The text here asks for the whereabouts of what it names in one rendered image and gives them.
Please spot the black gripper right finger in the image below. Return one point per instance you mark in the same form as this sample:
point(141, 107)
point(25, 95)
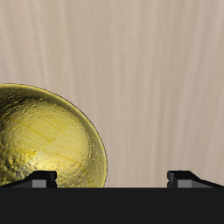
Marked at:
point(182, 178)

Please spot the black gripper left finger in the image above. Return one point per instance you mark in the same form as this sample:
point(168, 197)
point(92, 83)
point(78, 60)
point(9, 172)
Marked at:
point(40, 178)

